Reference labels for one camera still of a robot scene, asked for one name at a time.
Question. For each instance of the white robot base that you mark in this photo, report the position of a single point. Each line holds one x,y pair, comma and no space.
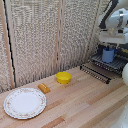
124,120

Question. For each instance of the black dish rack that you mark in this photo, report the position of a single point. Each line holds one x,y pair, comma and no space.
100,68

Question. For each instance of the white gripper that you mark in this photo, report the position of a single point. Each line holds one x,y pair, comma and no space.
113,37

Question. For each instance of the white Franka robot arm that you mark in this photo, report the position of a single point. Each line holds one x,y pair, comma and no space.
116,18

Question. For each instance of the yellow bowl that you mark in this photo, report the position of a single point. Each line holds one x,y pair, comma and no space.
63,77

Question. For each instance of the blue cup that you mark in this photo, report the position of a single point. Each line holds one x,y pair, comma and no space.
108,55

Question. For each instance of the white patterned plate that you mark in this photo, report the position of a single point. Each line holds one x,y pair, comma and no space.
25,103

